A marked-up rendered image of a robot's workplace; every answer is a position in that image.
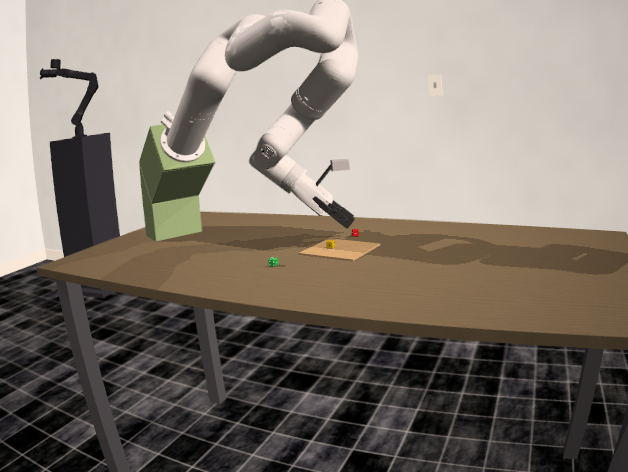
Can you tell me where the tan mat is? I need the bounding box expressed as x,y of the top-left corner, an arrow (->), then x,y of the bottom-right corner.
299,238 -> 380,261

